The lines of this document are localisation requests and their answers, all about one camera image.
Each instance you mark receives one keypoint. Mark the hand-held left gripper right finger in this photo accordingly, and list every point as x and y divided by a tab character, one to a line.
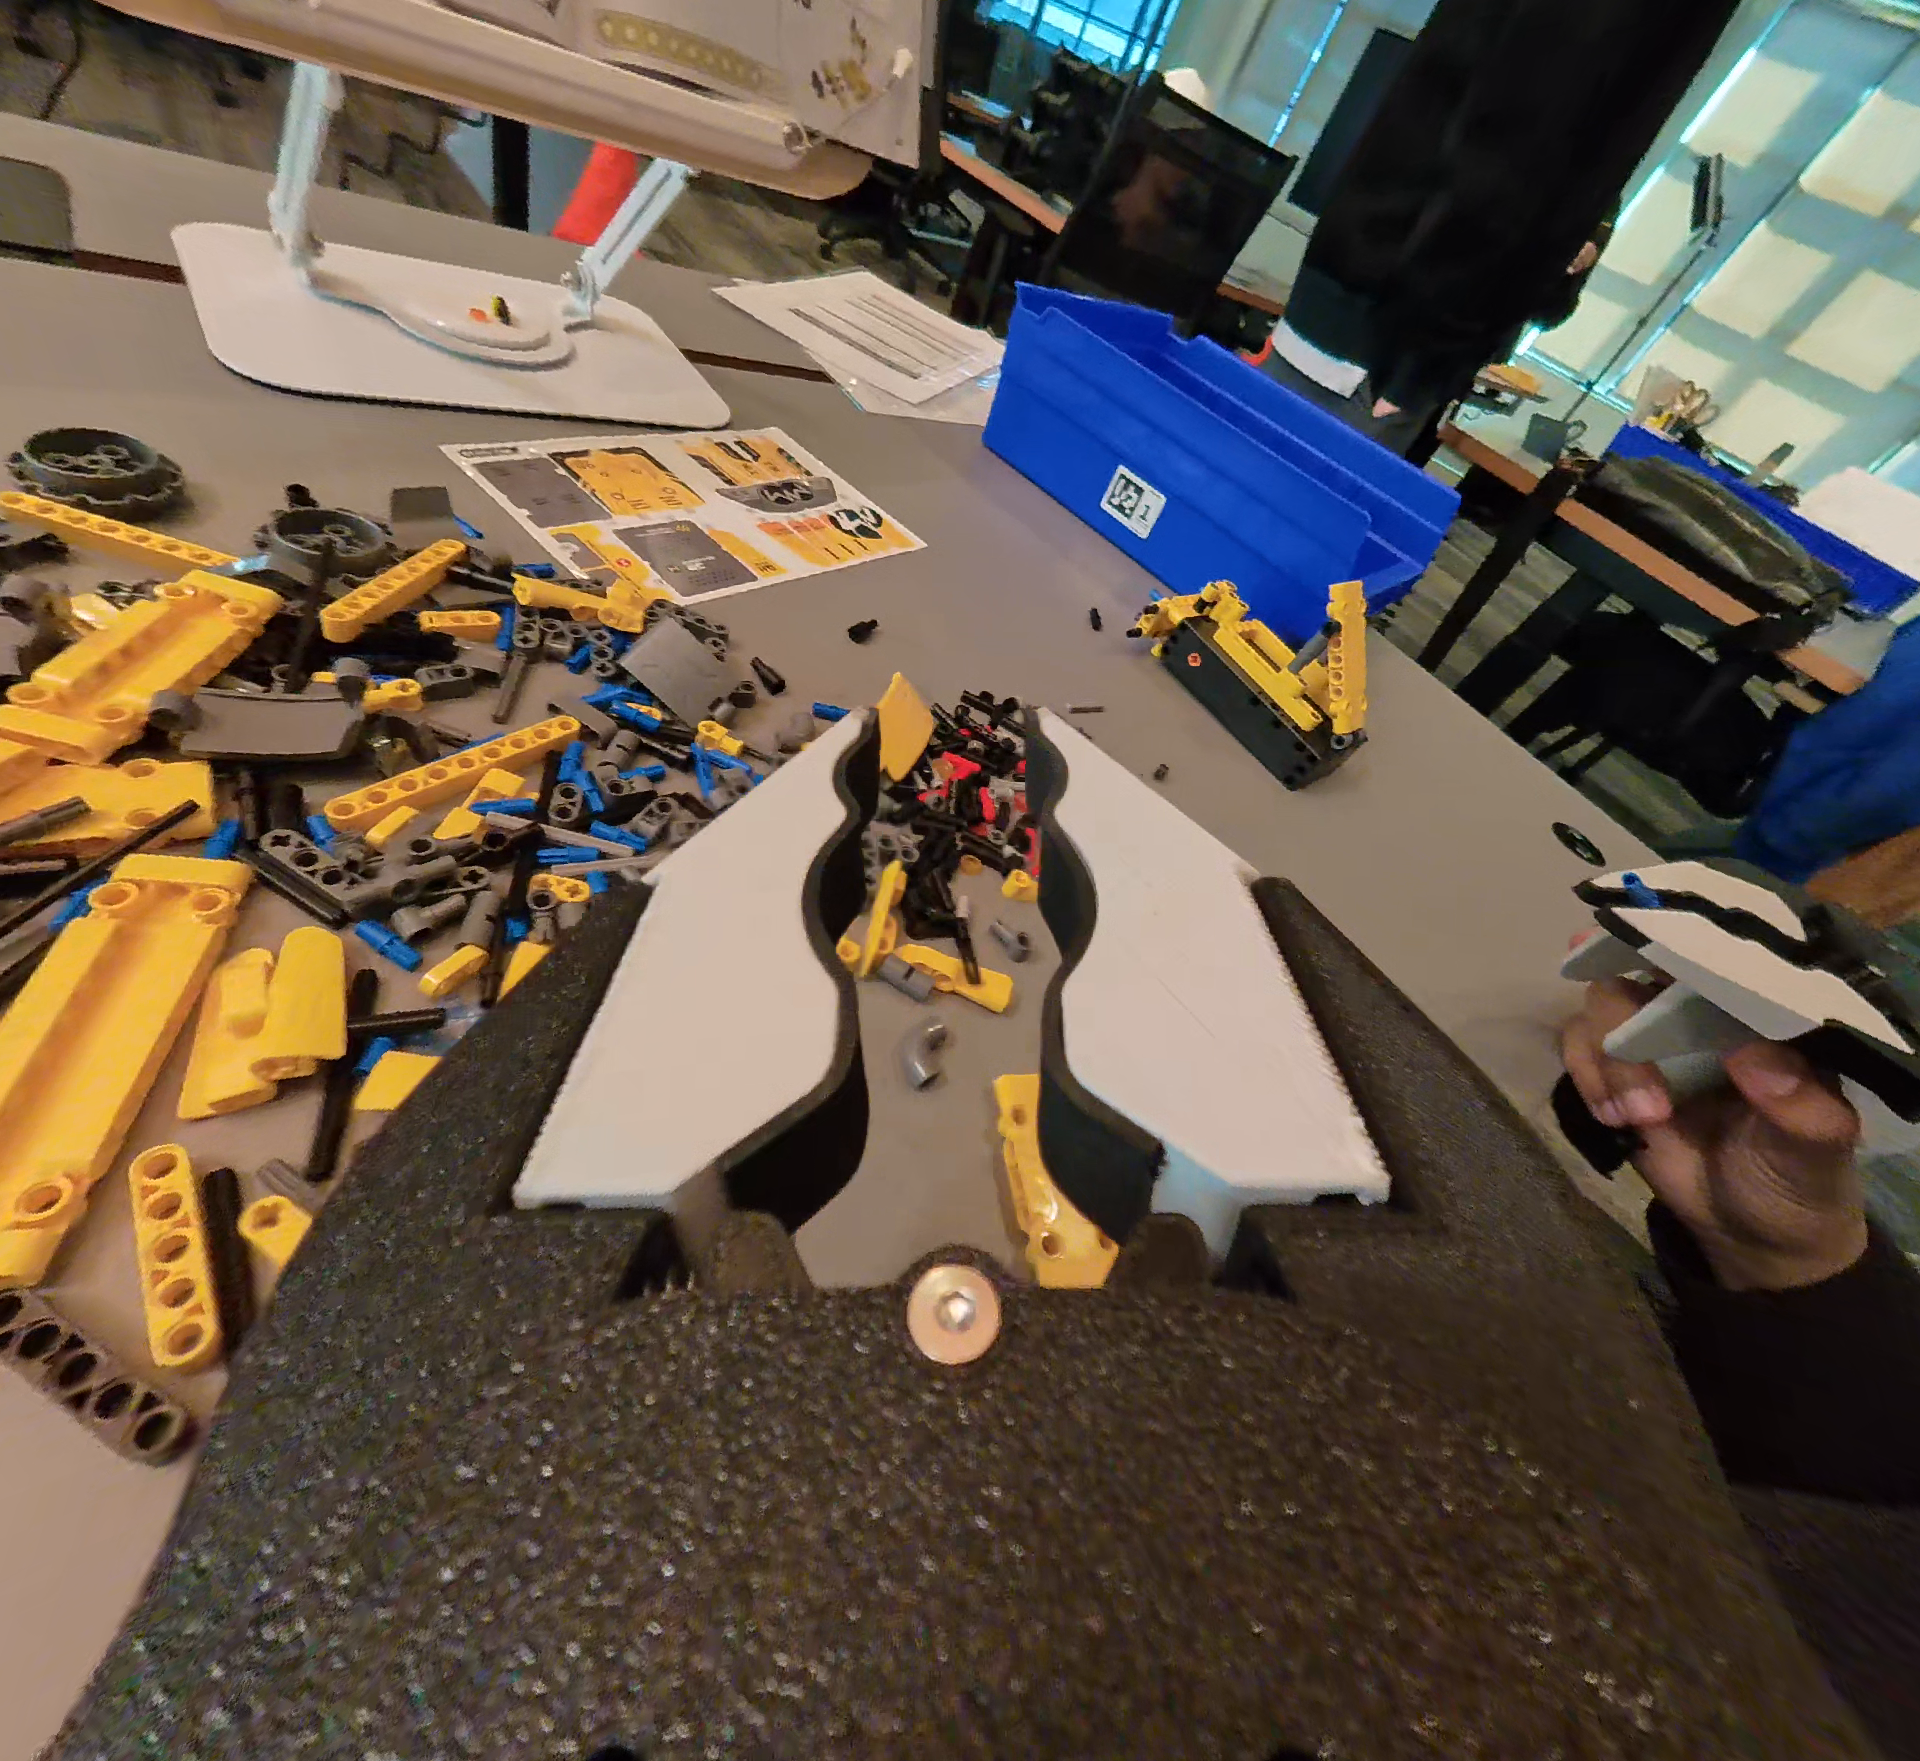
1199	1041

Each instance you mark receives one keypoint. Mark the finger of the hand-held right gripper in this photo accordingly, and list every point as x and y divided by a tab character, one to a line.
1755	989
1710	887

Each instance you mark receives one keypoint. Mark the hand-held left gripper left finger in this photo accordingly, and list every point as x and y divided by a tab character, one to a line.
691	1041

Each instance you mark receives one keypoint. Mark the pile of toy building parts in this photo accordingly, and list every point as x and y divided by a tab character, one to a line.
104	979

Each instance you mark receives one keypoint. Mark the person's right forearm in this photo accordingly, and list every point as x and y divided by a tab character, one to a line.
1815	1371

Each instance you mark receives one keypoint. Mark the grey toy elbow piece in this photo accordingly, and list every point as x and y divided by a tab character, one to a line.
918	1059

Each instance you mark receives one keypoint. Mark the person's right hand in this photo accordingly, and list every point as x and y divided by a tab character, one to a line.
1755	1161

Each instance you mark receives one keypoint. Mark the black table grommet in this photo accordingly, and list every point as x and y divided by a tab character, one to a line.
1578	844

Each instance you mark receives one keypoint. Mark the blue seat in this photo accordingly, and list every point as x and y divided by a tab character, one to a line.
1845	770

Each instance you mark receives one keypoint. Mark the yellow toy beam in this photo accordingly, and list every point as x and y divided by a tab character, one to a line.
1074	1244

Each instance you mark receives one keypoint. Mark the black bag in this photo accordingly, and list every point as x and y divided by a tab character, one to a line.
1725	539

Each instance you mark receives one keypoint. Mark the yellow black toy assembly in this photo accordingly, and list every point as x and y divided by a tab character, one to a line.
1260	689

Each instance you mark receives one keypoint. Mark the sticker sheet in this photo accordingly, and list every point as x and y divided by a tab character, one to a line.
659	502

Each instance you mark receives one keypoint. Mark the paper in plastic sleeve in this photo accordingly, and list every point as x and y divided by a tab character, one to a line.
868	330

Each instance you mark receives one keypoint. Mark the white book stand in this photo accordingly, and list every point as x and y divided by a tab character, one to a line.
301	321

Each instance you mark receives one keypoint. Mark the orange cone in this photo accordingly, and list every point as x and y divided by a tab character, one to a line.
596	195

